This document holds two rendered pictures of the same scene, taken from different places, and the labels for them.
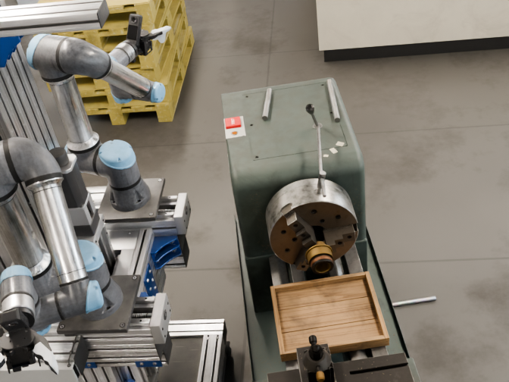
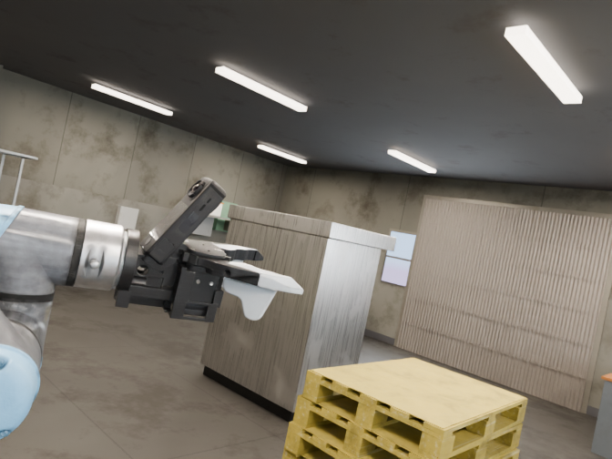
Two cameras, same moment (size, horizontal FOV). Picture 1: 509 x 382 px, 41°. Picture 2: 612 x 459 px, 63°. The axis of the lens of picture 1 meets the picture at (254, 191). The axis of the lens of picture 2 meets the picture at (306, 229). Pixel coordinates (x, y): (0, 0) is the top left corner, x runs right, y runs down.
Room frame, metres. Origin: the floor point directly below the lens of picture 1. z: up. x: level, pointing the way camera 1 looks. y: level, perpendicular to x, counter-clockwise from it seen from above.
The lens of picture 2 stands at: (1.97, -0.09, 1.63)
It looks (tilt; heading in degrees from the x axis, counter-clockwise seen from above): 1 degrees up; 34
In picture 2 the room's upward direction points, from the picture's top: 12 degrees clockwise
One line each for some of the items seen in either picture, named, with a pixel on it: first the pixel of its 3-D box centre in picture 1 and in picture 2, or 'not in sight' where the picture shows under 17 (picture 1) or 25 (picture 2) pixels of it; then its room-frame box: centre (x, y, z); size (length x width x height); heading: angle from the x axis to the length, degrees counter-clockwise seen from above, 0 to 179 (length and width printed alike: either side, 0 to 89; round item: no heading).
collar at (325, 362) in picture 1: (316, 358); not in sight; (1.15, -0.10, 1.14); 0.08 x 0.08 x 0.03
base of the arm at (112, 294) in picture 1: (95, 291); not in sight; (1.46, 0.54, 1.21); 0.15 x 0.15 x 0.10
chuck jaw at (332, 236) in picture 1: (341, 235); not in sight; (1.66, -0.27, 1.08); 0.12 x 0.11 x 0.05; 90
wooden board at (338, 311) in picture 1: (326, 314); not in sight; (1.49, -0.18, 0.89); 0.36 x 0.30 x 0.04; 90
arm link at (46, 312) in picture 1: (37, 313); not in sight; (1.18, 0.60, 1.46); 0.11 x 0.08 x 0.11; 102
